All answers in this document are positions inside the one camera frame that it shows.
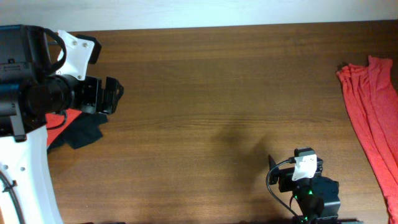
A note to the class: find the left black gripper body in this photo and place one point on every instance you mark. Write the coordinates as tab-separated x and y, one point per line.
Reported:
87	94

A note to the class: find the orange soccer t-shirt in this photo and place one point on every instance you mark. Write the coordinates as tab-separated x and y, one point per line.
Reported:
57	123

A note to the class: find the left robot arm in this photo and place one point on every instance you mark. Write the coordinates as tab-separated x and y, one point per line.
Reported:
47	99

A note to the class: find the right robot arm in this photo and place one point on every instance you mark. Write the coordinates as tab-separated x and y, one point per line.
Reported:
316	195

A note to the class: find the dark navy folded garment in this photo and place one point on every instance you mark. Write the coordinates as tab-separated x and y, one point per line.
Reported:
81	132

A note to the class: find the red ribbed garment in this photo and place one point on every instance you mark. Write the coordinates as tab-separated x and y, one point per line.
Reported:
371	102

